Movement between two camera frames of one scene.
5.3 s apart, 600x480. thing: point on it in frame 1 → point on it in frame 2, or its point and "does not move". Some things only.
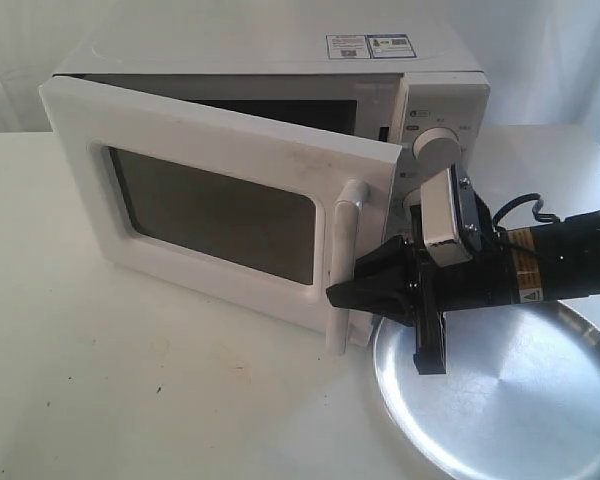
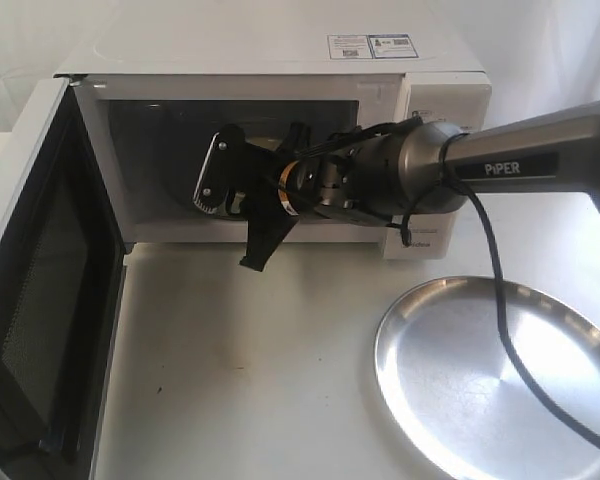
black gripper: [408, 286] → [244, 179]
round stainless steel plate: [531, 392] does not move
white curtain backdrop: [547, 62] does not move
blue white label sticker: [369, 46] does not move
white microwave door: [234, 210] → [49, 299]
